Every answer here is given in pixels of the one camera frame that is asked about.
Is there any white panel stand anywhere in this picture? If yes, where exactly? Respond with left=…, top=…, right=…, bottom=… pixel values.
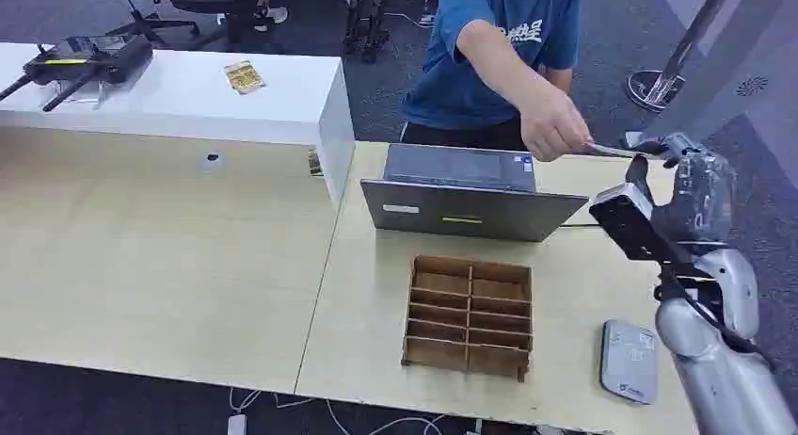
left=625, top=0, right=798, bottom=148

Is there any black remote controller with antennas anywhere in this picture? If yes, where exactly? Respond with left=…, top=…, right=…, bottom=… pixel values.
left=0, top=34, right=154, bottom=113

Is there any white counter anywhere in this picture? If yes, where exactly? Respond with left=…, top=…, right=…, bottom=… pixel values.
left=0, top=41, right=357, bottom=205

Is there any person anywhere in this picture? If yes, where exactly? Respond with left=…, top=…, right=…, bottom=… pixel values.
left=398, top=0, right=587, bottom=153

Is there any person's leg with shoe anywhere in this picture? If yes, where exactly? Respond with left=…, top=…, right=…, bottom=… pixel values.
left=252, top=0, right=290, bottom=34

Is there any black office chair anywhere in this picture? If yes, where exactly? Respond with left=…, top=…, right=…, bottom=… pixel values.
left=160, top=0, right=276, bottom=53
left=62, top=0, right=202, bottom=47

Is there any white cable on carpet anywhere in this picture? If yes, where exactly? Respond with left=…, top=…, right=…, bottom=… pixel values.
left=381, top=10, right=438, bottom=30

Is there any grey card reader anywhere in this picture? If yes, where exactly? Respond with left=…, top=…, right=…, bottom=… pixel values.
left=599, top=319, right=660, bottom=407

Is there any chrome pole with round base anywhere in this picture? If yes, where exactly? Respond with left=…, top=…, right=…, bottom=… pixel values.
left=626, top=0, right=743, bottom=114

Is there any person's right hand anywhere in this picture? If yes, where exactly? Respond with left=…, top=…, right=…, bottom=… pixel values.
left=519, top=91, right=595, bottom=163

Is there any grey laptop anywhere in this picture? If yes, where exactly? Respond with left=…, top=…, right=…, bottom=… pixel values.
left=359, top=143, right=591, bottom=244

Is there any white floor cable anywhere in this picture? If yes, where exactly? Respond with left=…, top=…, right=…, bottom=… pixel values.
left=228, top=388, right=320, bottom=416
left=324, top=399, right=448, bottom=435

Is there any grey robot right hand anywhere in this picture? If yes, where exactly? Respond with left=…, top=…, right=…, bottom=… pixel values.
left=626, top=131, right=738, bottom=247

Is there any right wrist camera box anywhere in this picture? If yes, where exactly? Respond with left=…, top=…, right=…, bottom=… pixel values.
left=588, top=182, right=678, bottom=263

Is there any wooden divided card box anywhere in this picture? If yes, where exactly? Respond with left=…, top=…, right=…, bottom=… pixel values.
left=401, top=254, right=535, bottom=383

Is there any black machine frame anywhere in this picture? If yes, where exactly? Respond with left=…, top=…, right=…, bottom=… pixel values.
left=343, top=0, right=395, bottom=64

